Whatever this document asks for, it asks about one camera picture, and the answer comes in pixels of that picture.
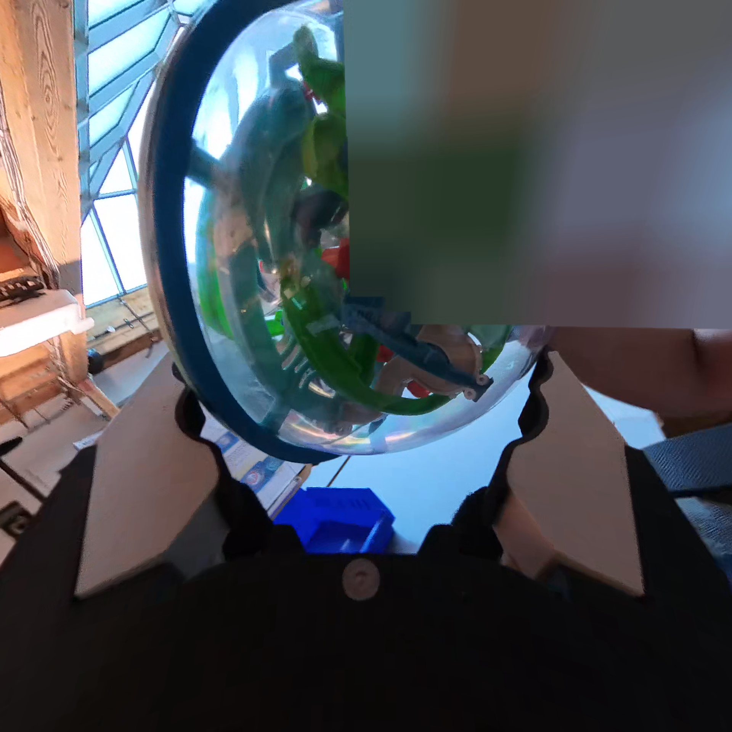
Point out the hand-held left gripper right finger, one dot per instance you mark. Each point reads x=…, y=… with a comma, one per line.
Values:
x=577, y=492

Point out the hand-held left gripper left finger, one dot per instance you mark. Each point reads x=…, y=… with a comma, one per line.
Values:
x=143, y=492

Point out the clear plastic maze ball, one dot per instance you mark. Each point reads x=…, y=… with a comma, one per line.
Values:
x=251, y=240

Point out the person's right forearm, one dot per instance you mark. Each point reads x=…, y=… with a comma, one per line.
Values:
x=629, y=371

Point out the black mesh office chair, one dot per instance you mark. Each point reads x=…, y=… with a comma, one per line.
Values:
x=686, y=463

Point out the printed paper sheet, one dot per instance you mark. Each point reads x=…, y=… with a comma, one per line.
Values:
x=257, y=469

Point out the blue plastic bin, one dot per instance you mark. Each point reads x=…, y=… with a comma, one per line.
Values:
x=337, y=520

